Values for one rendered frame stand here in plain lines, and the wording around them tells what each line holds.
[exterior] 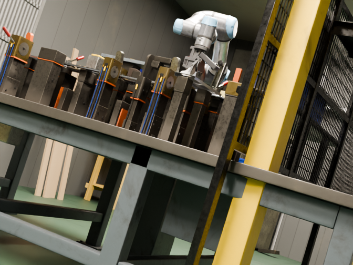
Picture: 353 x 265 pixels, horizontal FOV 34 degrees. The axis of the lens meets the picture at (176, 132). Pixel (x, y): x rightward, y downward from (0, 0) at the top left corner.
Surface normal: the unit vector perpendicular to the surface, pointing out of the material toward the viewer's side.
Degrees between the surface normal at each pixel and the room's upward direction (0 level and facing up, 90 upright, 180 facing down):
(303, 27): 90
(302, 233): 90
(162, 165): 90
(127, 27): 90
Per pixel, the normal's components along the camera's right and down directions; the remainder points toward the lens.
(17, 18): 0.88, 0.26
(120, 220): -0.35, -0.19
